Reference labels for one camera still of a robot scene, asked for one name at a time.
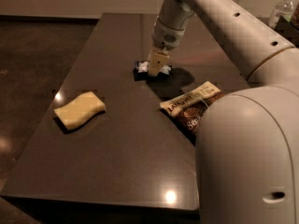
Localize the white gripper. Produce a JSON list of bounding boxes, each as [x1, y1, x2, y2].
[[148, 19, 185, 77]]

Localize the blue rxbar blueberry wrapper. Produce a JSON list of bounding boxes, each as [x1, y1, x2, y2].
[[133, 61, 172, 81]]

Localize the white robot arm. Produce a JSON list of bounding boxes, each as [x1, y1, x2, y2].
[[149, 0, 299, 224]]

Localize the yellow sponge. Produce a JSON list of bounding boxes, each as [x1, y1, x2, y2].
[[54, 91, 106, 131]]

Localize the brown sea salt chip bag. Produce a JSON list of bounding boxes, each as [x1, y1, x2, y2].
[[160, 81, 224, 144]]

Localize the clear plastic water bottle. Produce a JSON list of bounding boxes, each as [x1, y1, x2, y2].
[[268, 0, 298, 28]]

